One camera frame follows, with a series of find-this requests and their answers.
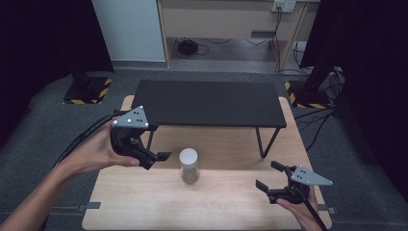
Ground right hand-held gripper cable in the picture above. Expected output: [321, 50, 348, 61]
[299, 188, 329, 231]

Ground clear jar with white lid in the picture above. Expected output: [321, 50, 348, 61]
[178, 147, 200, 185]

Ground white wall power socket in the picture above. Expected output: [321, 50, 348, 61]
[270, 0, 297, 14]

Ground black floor cables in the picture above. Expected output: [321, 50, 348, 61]
[293, 107, 339, 152]

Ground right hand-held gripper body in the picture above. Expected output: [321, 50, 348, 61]
[267, 165, 334, 205]

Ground hand-held gripper cable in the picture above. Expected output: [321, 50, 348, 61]
[53, 110, 130, 168]
[299, 188, 329, 231]

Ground person's right hand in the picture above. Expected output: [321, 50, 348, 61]
[275, 185, 322, 231]

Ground person's left hand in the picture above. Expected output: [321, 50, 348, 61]
[55, 116, 142, 179]

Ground black hanging socket cables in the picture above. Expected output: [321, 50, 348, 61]
[270, 9, 285, 73]

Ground black curtain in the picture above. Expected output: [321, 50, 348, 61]
[0, 0, 115, 148]
[299, 0, 408, 203]

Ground left hand-held gripper cable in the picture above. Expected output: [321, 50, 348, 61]
[53, 110, 130, 168]

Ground striped black stand base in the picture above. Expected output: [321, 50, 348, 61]
[284, 79, 332, 110]
[63, 74, 114, 106]

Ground white panel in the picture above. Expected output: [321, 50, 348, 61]
[90, 0, 166, 63]

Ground wooden desk frame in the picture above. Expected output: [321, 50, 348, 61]
[156, 0, 321, 70]

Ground grey table bracket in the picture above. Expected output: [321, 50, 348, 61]
[317, 204, 338, 216]
[78, 201, 102, 214]

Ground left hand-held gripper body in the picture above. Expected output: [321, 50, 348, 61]
[110, 105, 160, 170]

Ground coiled black cable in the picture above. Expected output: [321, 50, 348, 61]
[175, 37, 211, 60]

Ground black desktop shelf riser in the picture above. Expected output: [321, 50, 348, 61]
[131, 79, 288, 160]

